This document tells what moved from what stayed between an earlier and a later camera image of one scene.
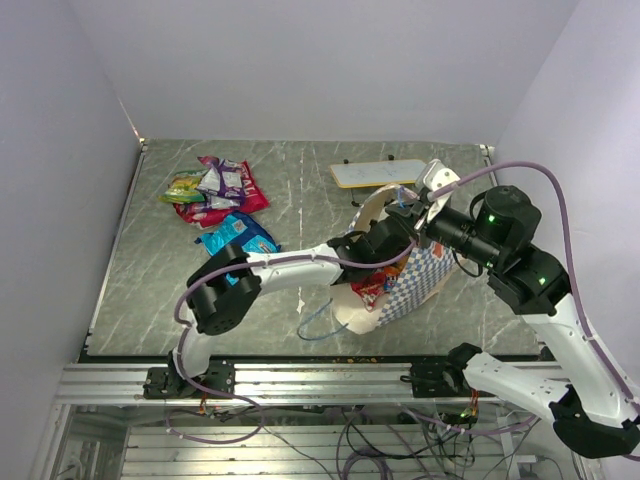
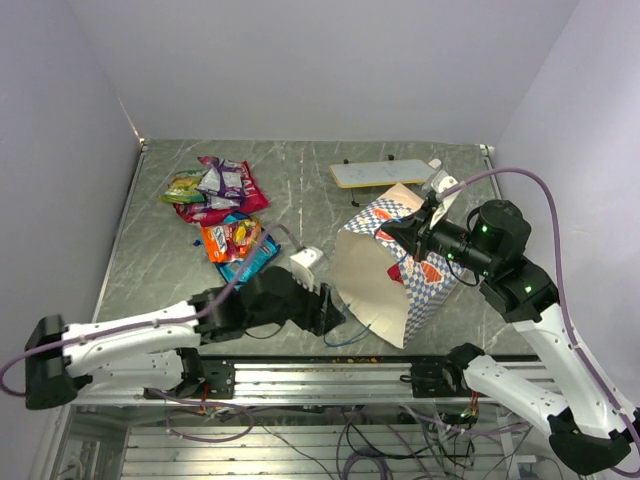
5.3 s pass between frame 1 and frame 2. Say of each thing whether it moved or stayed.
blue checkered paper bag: moved
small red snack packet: moved
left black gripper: moved
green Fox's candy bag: stayed
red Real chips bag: stayed
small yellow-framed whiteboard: stayed
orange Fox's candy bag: moved
